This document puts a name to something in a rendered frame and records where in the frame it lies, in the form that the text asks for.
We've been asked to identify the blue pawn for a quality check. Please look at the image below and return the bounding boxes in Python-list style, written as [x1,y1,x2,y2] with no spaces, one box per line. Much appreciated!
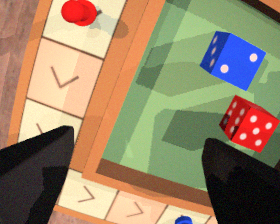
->
[175,216,193,224]

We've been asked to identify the red pawn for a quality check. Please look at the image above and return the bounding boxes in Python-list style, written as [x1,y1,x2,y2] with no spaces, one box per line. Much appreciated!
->
[62,0,97,27]

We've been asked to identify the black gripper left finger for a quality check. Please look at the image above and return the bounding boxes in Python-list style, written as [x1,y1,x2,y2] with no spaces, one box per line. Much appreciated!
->
[0,125,73,224]

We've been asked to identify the blue die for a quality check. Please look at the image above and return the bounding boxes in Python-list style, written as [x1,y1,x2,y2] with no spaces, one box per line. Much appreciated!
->
[199,31,266,91]

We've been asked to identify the red die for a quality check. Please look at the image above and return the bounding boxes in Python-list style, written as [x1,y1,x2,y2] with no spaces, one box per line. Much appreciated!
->
[220,95,280,152]

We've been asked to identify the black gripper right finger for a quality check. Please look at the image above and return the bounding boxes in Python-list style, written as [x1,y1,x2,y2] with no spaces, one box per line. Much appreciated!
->
[201,137,280,224]

